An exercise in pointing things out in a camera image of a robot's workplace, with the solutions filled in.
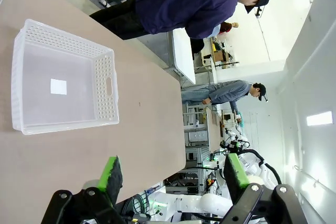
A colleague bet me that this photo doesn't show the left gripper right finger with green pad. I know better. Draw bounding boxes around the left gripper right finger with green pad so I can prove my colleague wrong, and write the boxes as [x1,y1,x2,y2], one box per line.
[222,154,308,224]

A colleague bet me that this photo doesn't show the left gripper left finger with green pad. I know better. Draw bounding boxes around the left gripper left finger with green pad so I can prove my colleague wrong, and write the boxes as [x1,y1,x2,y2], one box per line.
[41,155,126,224]

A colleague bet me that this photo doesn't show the white perforated plastic basket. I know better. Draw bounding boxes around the white perforated plastic basket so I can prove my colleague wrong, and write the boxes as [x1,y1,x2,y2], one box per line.
[10,18,120,135]

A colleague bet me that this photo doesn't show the person in grey jacket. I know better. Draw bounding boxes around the person in grey jacket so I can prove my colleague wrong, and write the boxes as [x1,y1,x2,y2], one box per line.
[181,80,268,116]

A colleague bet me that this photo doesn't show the rectangular ceiling light panel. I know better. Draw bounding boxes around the rectangular ceiling light panel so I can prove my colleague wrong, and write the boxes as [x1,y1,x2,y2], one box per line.
[306,111,333,126]

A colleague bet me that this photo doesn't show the white square label sticker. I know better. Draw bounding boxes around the white square label sticker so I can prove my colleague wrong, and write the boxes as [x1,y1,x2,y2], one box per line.
[50,78,68,95]

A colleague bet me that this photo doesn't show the cluttered wooden workbench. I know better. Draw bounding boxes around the cluttered wooden workbench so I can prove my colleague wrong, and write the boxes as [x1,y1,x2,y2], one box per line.
[201,37,240,70]

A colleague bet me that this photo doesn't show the white rounded table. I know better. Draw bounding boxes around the white rounded table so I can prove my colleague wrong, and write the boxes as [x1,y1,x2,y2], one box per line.
[172,28,197,85]

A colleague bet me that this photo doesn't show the red-clad wooden-head mannequin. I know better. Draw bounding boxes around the red-clad wooden-head mannequin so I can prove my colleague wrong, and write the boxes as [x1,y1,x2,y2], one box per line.
[219,22,239,35]

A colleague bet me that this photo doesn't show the person in purple hoodie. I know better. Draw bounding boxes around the person in purple hoodie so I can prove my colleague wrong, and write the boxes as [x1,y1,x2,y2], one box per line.
[89,0,271,41]

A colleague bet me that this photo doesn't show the black cable bundle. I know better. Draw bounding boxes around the black cable bundle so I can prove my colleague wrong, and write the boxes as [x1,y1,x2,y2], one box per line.
[122,192,154,222]

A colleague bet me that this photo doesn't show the aluminium frame equipment rack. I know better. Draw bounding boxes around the aluminium frame equipment rack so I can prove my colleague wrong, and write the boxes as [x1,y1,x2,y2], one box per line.
[183,103,212,193]

